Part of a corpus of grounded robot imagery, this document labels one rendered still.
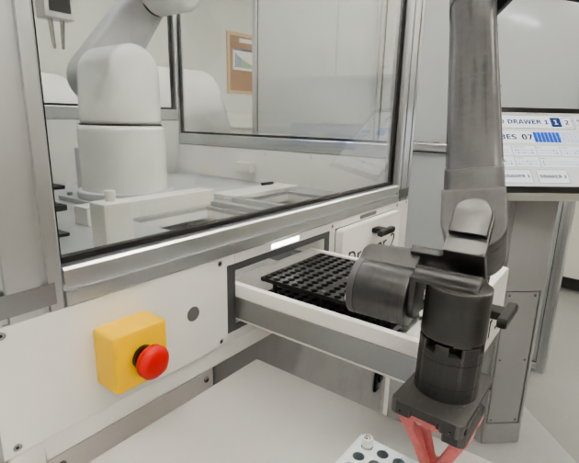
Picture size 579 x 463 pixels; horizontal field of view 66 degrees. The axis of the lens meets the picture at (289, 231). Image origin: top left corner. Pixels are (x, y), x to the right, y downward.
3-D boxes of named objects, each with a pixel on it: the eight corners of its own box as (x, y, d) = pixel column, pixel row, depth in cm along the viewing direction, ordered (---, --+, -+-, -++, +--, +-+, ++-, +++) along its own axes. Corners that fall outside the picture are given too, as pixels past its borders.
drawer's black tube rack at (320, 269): (430, 314, 74) (434, 278, 72) (384, 357, 60) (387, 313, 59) (319, 284, 87) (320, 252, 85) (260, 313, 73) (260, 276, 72)
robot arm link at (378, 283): (498, 198, 39) (498, 244, 46) (374, 184, 45) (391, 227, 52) (466, 325, 35) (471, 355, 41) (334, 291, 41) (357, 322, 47)
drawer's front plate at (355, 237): (397, 251, 116) (401, 209, 114) (340, 281, 94) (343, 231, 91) (391, 250, 117) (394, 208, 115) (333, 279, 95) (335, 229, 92)
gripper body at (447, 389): (388, 414, 41) (396, 341, 39) (428, 369, 49) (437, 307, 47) (459, 447, 37) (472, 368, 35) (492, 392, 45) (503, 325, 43)
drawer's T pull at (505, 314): (517, 311, 61) (518, 302, 60) (505, 331, 55) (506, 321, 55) (490, 305, 63) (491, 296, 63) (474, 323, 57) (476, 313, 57)
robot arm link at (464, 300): (491, 289, 36) (500, 271, 40) (406, 272, 39) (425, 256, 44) (478, 367, 37) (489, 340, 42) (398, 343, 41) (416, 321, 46)
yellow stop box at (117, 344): (172, 372, 55) (170, 319, 54) (120, 400, 50) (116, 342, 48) (147, 358, 58) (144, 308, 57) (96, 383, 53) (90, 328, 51)
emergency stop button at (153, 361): (173, 372, 52) (172, 342, 51) (144, 388, 49) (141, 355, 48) (157, 364, 54) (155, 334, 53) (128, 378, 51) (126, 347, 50)
